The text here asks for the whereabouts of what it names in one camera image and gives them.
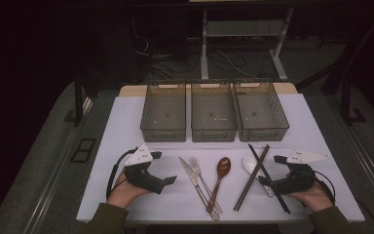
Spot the person's left hand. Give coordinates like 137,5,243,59
106,170,152,210

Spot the dark slanted stand bar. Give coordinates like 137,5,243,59
296,9,374,96

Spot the white floor cable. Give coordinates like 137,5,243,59
218,50,257,79

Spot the black chopstick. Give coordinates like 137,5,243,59
247,143,291,215
247,143,290,215

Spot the left hand-held gripper cable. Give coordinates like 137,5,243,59
106,147,139,199

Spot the hand-held gripper cable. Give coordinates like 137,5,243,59
106,147,139,199
314,170,337,206

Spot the steel table knife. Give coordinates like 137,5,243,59
178,156,221,222

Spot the clear grey plastic bin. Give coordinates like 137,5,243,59
190,81,238,143
139,81,187,143
233,80,290,142

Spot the black upright post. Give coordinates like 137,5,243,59
73,72,86,127

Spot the white metal stand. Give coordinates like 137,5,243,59
200,8,295,82

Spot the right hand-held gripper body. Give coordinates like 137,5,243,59
269,148,332,196

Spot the steel fork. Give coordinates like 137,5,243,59
189,156,224,215

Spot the right hand-held gripper cable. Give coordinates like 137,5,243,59
314,170,337,206

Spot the person's right hand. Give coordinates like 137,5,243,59
285,180,335,214

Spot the brown wooden spoon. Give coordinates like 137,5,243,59
206,156,232,214

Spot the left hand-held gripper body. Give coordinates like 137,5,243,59
124,143,168,195

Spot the white ceramic spoon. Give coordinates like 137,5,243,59
243,156,276,198

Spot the black metal stand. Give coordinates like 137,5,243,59
340,79,367,126

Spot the black floor cable bundle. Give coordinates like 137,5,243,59
131,16,257,81

